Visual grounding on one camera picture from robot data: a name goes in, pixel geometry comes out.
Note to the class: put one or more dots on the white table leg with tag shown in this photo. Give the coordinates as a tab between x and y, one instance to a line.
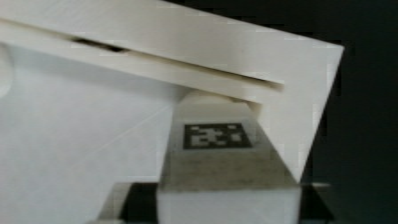
226	184

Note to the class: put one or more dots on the white square tabletop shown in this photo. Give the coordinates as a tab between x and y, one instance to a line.
86	103

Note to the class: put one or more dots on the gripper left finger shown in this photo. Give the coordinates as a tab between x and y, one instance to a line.
130	204

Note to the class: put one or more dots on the white front obstacle wall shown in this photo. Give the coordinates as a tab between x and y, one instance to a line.
166	42

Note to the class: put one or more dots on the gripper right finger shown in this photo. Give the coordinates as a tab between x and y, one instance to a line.
315	210

